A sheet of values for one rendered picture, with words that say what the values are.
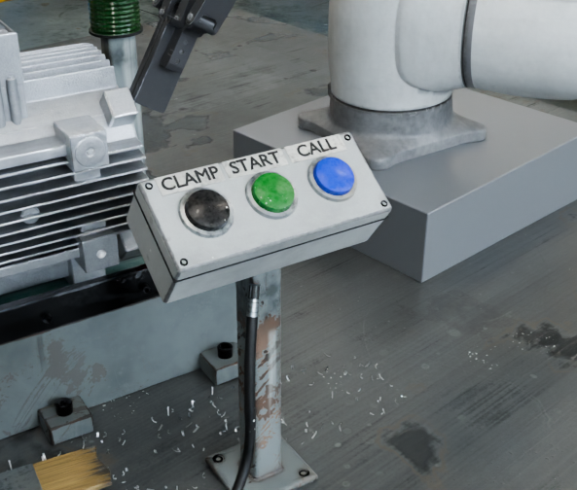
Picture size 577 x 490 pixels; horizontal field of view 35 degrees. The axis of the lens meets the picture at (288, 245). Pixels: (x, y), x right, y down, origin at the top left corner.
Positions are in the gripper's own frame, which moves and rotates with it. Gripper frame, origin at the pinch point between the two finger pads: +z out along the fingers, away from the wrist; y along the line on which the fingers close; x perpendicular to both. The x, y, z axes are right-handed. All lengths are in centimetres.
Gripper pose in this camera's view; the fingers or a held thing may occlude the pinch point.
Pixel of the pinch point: (162, 66)
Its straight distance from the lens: 76.2
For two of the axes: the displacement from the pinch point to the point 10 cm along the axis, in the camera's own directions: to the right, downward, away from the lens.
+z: -4.3, 8.8, 1.9
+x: 7.3, 2.2, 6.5
